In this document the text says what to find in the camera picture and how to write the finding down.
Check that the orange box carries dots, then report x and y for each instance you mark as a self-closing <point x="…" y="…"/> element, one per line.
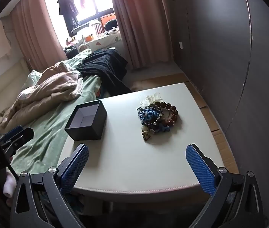
<point x="107" y="19"/>

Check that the black jewelry box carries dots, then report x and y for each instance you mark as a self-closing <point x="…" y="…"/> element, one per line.
<point x="87" y="125"/>

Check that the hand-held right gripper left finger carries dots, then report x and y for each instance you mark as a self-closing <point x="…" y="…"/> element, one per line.
<point x="77" y="166"/>

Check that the green bed sheet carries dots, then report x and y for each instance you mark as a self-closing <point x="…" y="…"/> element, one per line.
<point x="46" y="137"/>

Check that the hanging dark clothes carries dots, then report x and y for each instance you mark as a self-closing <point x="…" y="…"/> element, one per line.
<point x="66" y="7"/>

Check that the person's left hand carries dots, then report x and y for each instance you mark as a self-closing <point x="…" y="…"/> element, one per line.
<point x="9" y="185"/>

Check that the pink curtain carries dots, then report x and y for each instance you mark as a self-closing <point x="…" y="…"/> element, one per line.
<point x="136" y="23"/>
<point x="34" y="28"/>

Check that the red striped box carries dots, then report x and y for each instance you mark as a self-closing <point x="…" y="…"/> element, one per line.
<point x="98" y="29"/>

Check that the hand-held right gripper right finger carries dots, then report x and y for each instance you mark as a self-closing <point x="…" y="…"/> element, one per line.
<point x="200" y="166"/>

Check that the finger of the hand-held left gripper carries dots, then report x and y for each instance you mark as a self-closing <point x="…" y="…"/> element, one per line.
<point x="21" y="135"/>

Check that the white fabric flower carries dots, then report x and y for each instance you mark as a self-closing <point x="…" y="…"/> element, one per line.
<point x="152" y="97"/>

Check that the grey wardrobe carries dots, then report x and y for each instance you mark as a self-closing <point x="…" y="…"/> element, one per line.
<point x="220" y="40"/>

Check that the black knit blanket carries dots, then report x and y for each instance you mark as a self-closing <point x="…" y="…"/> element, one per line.
<point x="103" y="68"/>

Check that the printed white cloth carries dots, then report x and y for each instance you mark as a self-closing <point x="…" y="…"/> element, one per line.
<point x="106" y="40"/>

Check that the beige fleece blanket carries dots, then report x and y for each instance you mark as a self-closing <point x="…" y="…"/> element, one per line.
<point x="46" y="85"/>

